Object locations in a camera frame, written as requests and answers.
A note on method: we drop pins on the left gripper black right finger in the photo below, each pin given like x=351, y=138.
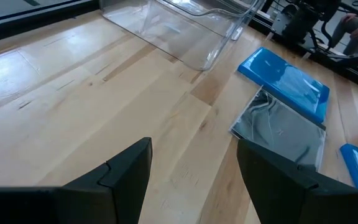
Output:
x=291, y=196

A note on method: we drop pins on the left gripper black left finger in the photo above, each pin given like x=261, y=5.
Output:
x=73, y=205

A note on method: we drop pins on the clear black CD jewel case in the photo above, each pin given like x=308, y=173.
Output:
x=278, y=130

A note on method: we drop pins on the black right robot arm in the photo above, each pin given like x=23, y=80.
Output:
x=297, y=18

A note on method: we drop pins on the clear plastic bin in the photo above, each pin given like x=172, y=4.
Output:
x=182, y=43
x=250, y=15

